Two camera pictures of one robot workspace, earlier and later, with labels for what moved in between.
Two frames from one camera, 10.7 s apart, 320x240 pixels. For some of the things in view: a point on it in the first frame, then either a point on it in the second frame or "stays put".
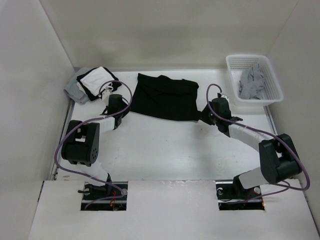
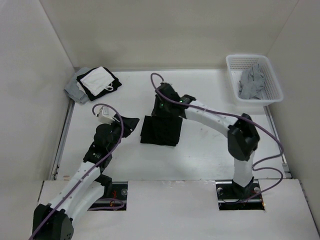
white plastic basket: (253, 81) stays put
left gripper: (125, 113) -> (129, 125)
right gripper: (204, 116) -> (156, 111)
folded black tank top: (116, 84) stays put
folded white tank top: (94, 81) stays put
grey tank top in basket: (251, 83) stays put
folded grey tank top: (72, 90) stays put
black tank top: (161, 97) -> (162, 131)
